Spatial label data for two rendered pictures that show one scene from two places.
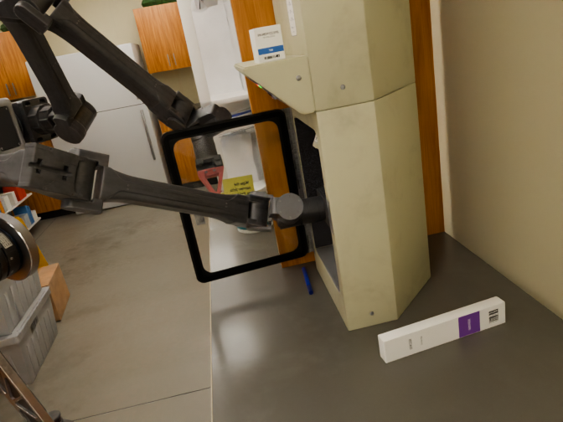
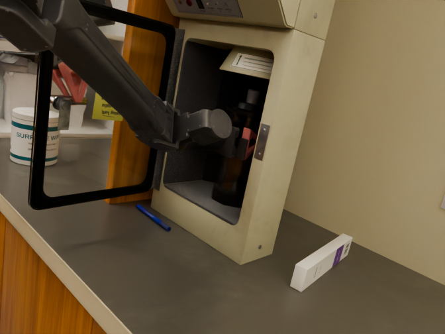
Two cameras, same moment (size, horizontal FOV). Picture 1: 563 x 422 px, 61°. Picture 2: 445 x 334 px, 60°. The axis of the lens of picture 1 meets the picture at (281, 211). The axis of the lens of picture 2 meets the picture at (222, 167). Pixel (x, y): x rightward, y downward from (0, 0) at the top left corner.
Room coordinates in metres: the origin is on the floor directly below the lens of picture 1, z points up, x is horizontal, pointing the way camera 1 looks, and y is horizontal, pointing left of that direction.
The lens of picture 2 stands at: (0.40, 0.46, 1.33)
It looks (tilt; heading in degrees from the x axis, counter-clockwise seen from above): 14 degrees down; 317
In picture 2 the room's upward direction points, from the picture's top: 11 degrees clockwise
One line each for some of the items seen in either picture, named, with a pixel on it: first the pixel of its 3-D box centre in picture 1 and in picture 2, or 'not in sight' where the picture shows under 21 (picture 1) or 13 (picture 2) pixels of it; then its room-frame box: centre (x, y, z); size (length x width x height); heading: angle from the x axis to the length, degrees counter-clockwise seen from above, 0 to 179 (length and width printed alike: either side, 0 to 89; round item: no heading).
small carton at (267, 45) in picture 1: (266, 43); not in sight; (0.95, -0.03, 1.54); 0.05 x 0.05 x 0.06; 10
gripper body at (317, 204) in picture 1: (314, 208); (210, 136); (1.02, -0.07, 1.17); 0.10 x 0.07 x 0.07; 4
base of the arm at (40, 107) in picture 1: (47, 118); not in sight; (1.40, 0.60, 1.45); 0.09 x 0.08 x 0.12; 155
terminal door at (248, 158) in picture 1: (239, 198); (108, 110); (1.16, 0.10, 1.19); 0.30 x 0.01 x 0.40; 100
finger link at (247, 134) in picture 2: not in sight; (243, 140); (0.99, -0.15, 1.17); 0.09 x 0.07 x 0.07; 94
